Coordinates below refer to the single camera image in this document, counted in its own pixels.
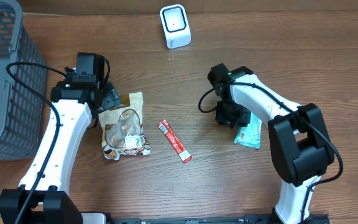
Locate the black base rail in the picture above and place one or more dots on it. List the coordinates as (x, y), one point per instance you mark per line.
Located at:
(197, 220)

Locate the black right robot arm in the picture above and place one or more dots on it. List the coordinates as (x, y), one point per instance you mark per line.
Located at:
(300, 147)

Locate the grey plastic mesh basket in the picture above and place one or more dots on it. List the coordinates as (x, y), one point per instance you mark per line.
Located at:
(20, 110)

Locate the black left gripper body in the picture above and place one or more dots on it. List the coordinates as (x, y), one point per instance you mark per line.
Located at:
(111, 99)

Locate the teal tissue pack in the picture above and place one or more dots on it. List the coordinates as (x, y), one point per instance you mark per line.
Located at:
(250, 135)

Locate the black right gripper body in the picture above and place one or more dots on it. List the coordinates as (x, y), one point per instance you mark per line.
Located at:
(230, 115)

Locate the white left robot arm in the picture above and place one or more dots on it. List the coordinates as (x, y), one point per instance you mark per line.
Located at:
(42, 195)

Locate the beige brown snack pouch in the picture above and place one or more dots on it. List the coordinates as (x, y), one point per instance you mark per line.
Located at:
(123, 130)

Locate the red white snack packet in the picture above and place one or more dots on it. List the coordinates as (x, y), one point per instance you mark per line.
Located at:
(177, 145)

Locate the white barcode scanner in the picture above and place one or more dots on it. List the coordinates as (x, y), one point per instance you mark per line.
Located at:
(175, 25)

